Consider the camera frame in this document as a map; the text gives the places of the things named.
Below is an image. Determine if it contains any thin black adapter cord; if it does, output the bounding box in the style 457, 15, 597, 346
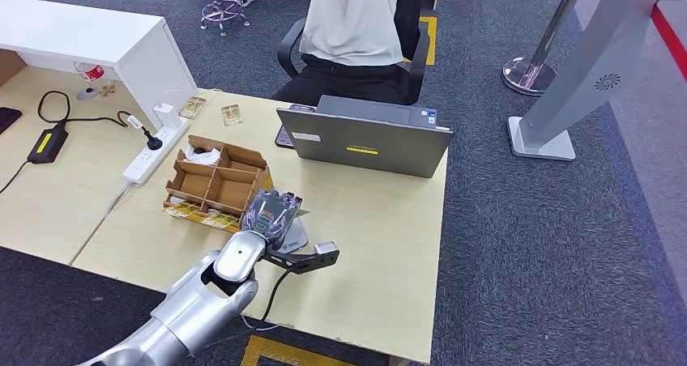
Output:
0, 160, 32, 196

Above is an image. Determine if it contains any brown cardboard box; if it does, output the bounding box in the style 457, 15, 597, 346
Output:
0, 49, 28, 89

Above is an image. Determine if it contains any white charger plug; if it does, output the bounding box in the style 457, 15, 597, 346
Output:
153, 102, 184, 130

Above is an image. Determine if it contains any cardboard organizer box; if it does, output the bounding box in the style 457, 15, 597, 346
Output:
163, 134, 275, 235

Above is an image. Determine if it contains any white desk shelf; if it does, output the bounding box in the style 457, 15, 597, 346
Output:
0, 0, 199, 132

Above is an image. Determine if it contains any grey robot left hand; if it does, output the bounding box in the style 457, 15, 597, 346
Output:
241, 188, 304, 248

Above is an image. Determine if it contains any chrome base stool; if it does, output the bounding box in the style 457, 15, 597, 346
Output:
184, 0, 252, 38

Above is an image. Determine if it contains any black flat device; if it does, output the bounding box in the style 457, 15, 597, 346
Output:
0, 107, 24, 137

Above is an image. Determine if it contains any white cable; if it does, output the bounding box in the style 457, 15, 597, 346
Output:
240, 313, 281, 334

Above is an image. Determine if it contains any black power cable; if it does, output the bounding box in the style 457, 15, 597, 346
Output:
36, 90, 151, 135

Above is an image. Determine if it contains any black power adapter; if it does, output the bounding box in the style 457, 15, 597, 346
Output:
27, 123, 70, 165

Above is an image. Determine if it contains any crumpled white paper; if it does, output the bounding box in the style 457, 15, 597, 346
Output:
184, 145, 223, 167

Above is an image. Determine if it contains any white power strip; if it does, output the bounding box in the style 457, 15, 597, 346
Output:
122, 117, 192, 188

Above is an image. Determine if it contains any grey laptop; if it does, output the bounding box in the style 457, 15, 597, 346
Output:
276, 95, 454, 180

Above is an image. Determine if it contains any black smartphone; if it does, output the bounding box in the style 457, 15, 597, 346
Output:
275, 104, 317, 150

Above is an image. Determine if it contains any white power strip cord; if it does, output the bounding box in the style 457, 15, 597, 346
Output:
103, 183, 134, 218

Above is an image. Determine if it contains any grey kiosk stand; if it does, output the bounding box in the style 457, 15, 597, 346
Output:
506, 0, 687, 163

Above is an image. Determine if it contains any clear red-label water bottle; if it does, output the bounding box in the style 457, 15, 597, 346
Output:
74, 61, 109, 84

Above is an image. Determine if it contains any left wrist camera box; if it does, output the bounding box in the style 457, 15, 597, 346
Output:
267, 239, 341, 275

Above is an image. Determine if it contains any chrome stanchion post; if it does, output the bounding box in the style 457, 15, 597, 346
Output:
501, 0, 591, 98

